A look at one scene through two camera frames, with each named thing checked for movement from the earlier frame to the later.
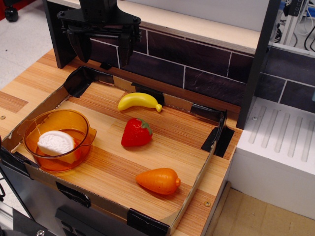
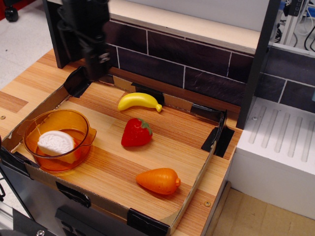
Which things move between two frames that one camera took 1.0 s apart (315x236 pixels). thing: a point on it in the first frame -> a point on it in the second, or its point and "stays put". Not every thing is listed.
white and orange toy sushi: [59, 144] stays put
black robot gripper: [92, 13] -> [86, 21]
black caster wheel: [11, 14] stays put
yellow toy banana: [138, 99] stays put
